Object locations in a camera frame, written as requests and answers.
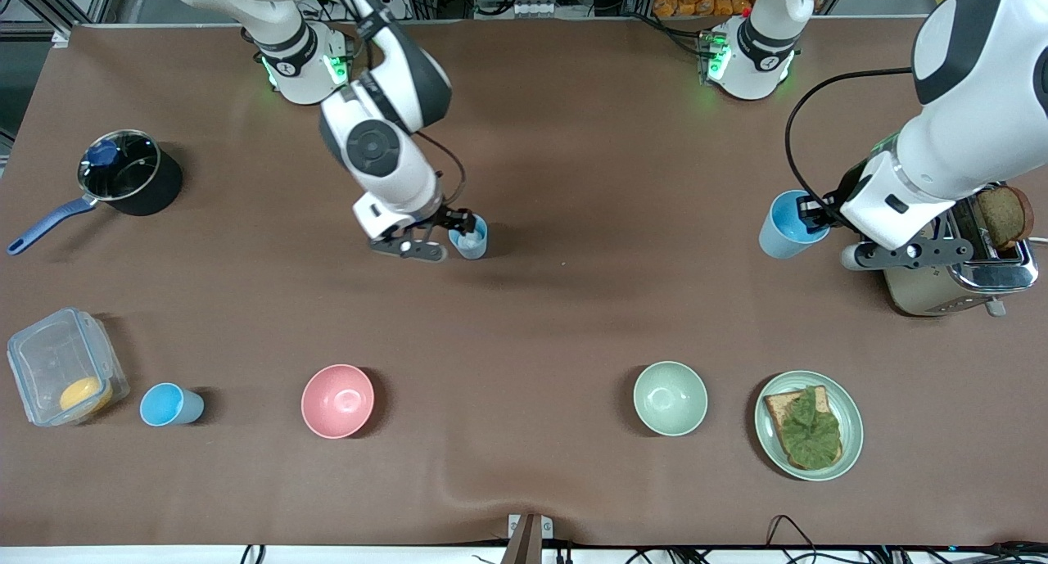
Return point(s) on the blue plastic cup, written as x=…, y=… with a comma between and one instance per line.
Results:
x=164, y=404
x=782, y=228
x=475, y=249

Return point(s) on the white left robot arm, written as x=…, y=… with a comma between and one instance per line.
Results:
x=982, y=81

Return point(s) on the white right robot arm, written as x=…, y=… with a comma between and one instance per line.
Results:
x=385, y=146

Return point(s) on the beige and chrome toaster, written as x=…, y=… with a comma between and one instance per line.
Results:
x=925, y=294

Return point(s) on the brown bread slice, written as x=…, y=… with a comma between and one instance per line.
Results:
x=1003, y=216

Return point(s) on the brown tablecloth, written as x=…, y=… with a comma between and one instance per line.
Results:
x=573, y=318

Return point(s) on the pink bowl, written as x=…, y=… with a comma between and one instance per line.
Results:
x=337, y=400

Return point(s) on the toast slice under lettuce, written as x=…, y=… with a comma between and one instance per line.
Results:
x=774, y=412

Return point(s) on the pale green plate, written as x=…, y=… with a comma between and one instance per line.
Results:
x=851, y=417

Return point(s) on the green lettuce leaf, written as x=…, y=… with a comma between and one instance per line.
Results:
x=810, y=433

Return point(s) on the white power strip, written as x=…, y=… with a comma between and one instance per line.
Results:
x=540, y=9

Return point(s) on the pale green bowl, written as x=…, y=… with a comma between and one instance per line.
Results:
x=670, y=398

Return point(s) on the small blue object in saucepan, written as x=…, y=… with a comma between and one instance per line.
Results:
x=104, y=152

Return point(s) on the metal table clamp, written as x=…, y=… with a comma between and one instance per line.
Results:
x=528, y=539

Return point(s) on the yellow food piece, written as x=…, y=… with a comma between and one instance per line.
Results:
x=86, y=394

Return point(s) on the clear container with blue rim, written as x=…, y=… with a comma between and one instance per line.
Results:
x=49, y=355

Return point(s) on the grey aluminium frame rail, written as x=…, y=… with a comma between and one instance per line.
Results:
x=57, y=11

